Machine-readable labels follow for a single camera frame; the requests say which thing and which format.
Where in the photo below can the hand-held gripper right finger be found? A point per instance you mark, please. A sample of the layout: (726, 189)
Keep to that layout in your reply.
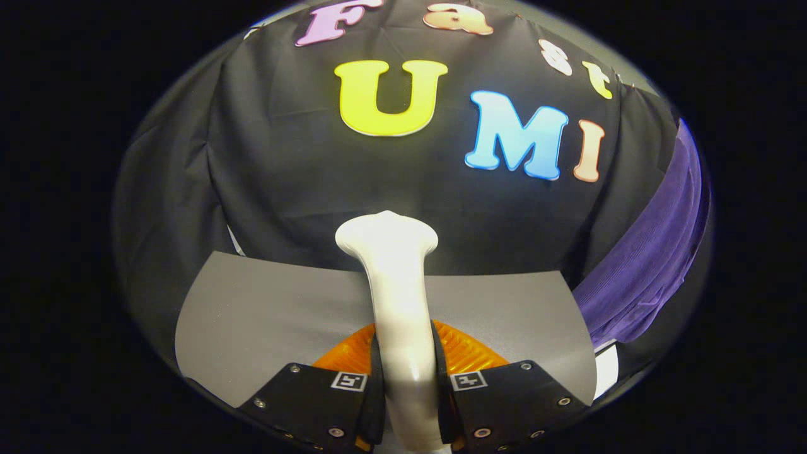
(443, 403)

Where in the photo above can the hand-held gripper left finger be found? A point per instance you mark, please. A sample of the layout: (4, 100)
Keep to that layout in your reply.
(376, 403)

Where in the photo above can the white garment steamer head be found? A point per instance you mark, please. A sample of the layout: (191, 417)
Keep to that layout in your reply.
(400, 302)

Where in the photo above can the purple jacket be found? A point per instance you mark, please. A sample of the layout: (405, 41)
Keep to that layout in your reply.
(649, 252)

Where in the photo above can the grey cabinet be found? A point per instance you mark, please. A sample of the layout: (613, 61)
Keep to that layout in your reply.
(271, 315)

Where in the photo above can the black quilted curtain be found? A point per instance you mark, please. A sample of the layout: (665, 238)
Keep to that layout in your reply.
(170, 208)

